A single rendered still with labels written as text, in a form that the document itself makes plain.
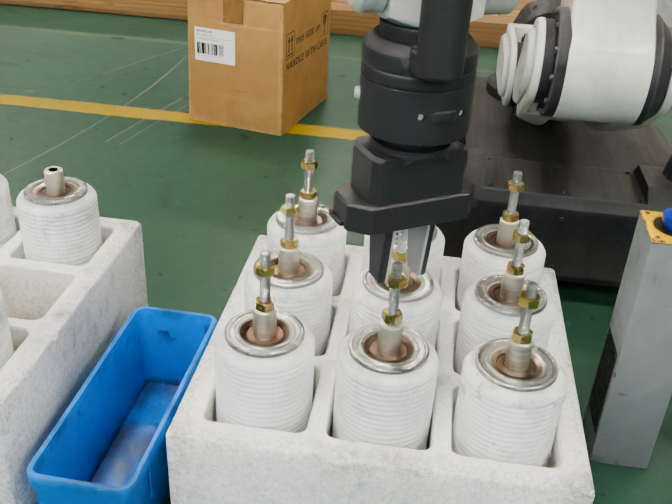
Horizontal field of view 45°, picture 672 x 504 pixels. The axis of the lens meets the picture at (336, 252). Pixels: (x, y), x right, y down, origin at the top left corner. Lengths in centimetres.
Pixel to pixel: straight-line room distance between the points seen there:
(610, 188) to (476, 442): 63
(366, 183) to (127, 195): 101
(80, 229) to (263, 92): 89
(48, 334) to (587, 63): 71
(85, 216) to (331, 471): 46
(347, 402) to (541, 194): 59
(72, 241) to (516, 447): 58
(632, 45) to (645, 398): 43
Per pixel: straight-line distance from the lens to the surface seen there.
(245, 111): 188
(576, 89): 107
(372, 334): 77
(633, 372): 98
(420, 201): 65
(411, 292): 84
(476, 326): 84
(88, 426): 96
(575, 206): 125
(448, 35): 56
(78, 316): 97
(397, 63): 59
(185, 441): 77
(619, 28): 109
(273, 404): 76
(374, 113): 61
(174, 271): 135
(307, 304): 84
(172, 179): 166
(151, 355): 108
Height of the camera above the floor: 70
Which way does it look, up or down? 30 degrees down
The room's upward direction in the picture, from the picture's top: 3 degrees clockwise
